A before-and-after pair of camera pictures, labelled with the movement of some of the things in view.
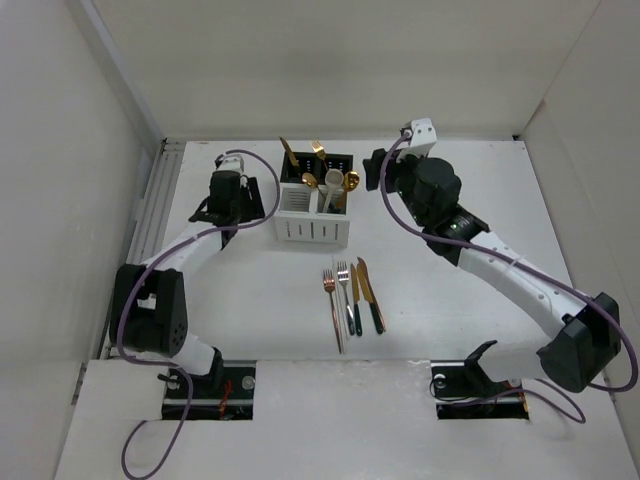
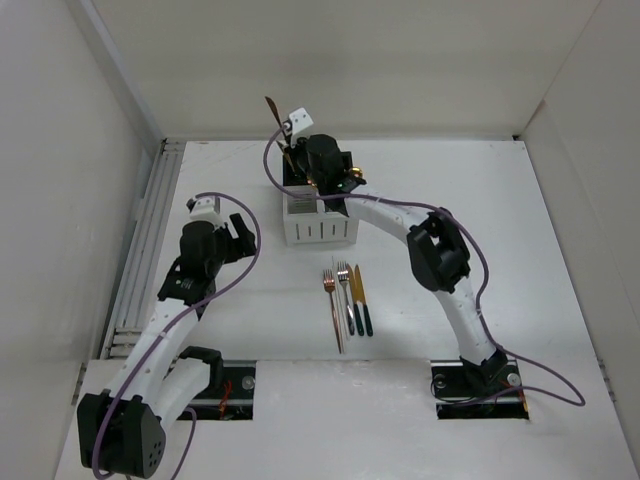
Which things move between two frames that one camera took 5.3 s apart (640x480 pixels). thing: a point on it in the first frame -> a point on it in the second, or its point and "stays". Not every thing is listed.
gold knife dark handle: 367,287 -> 277,115
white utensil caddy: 312,215 stays
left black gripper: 249,194 -> 239,247
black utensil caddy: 309,163 stays
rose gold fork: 329,286 stays
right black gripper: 394,166 -> 302,141
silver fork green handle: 344,277 stays
